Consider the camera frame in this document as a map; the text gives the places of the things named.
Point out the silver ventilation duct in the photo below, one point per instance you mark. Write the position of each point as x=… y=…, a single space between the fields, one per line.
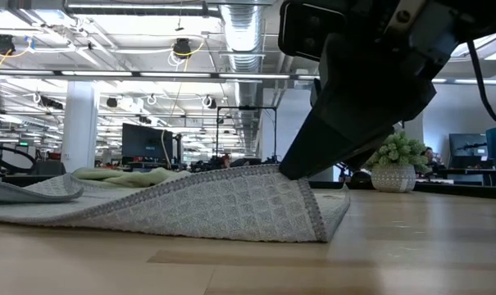
x=243 y=33

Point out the person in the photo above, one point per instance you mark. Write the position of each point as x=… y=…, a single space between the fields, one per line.
x=429 y=155

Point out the black metal frame stand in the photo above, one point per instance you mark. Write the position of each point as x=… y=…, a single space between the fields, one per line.
x=247 y=107

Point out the long light bar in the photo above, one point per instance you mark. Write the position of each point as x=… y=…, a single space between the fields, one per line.
x=190 y=75

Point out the black computer monitor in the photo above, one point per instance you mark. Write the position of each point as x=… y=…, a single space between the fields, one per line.
x=465 y=147
x=145 y=141

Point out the white building column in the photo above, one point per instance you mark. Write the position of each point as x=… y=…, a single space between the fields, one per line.
x=80 y=123

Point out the green microfiber towel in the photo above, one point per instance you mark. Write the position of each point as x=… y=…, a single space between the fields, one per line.
x=128 y=178

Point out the black background desk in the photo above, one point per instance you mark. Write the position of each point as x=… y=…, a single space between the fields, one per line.
x=469 y=172

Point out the green succulent in white pot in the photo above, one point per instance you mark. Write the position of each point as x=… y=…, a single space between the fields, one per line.
x=395 y=178

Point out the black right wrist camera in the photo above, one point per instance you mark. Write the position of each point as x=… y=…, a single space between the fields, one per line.
x=309 y=33

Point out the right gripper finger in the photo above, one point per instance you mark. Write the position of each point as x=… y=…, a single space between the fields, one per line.
x=372 y=153
x=325 y=147

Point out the black ceiling device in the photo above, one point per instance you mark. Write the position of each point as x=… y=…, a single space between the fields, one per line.
x=182 y=49
x=3 y=44

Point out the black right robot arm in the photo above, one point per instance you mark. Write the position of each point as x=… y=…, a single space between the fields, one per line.
x=485 y=16

